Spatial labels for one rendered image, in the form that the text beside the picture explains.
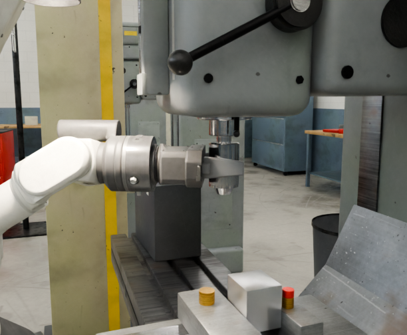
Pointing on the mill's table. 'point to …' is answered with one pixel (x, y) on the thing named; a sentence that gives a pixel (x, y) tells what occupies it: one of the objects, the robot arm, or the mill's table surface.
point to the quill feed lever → (279, 8)
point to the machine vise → (324, 323)
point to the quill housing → (237, 63)
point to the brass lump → (206, 296)
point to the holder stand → (169, 221)
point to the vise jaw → (211, 316)
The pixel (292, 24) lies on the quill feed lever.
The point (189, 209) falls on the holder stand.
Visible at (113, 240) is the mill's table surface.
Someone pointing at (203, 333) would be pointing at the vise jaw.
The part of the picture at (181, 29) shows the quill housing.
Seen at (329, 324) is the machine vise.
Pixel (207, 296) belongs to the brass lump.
